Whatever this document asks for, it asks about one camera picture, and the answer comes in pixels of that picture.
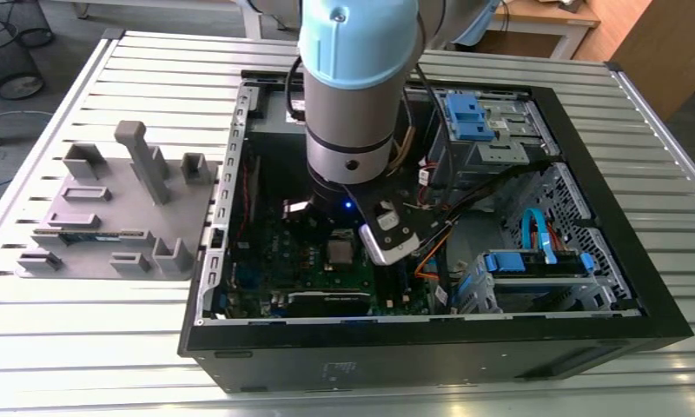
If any silver CPU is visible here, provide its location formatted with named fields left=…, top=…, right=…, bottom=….
left=326, top=239, right=356, bottom=265

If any green motherboard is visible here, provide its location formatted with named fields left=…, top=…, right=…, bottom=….
left=210, top=202, right=434, bottom=318

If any grey power supply unit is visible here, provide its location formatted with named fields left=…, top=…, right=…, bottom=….
left=245, top=90, right=309, bottom=205

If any blue rear port connector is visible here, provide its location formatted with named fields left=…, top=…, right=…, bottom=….
left=233, top=264, right=258, bottom=291

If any black graphics card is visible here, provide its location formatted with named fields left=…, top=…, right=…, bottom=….
left=285, top=289, right=373, bottom=317

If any metal drive cage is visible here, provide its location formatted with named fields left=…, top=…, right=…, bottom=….
left=426, top=90, right=560, bottom=190

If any hard disk in blue carrier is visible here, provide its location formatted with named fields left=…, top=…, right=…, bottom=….
left=483, top=250, right=595, bottom=279

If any grey parts rack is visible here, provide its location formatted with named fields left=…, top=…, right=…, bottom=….
left=13, top=120, right=224, bottom=282

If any black PC case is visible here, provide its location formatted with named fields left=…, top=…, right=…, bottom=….
left=175, top=68, right=695, bottom=395

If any metal disk bay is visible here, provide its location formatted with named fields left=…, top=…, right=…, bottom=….
left=450, top=249, right=637, bottom=316

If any wooden desk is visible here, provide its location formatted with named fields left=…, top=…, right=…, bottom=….
left=468, top=0, right=603, bottom=62

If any brown wooden cabinet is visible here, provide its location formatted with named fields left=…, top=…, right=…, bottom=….
left=572, top=0, right=695, bottom=123

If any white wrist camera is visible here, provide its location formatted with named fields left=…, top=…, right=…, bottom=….
left=356, top=208, right=422, bottom=267

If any red orange wire bundle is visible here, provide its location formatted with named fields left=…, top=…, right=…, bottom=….
left=413, top=158, right=442, bottom=210

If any yellow wire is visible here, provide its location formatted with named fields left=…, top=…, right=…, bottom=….
left=390, top=125, right=417, bottom=164

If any white wire bundle with connector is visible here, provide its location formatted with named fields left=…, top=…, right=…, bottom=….
left=418, top=219, right=460, bottom=255

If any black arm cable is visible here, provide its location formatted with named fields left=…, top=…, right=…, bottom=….
left=284, top=54, right=312, bottom=129

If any black cable bundle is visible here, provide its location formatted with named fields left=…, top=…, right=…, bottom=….
left=438, top=159, right=557, bottom=227

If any blue plastic drive bracket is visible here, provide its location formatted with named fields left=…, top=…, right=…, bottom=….
left=445, top=92, right=488, bottom=122
left=455, top=120, right=497, bottom=142

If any blue flat wire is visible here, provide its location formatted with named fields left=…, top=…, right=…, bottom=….
left=519, top=207, right=559, bottom=266

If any black wire mesh bin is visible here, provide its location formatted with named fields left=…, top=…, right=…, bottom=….
left=0, top=0, right=57, bottom=49
left=0, top=19, right=46, bottom=102

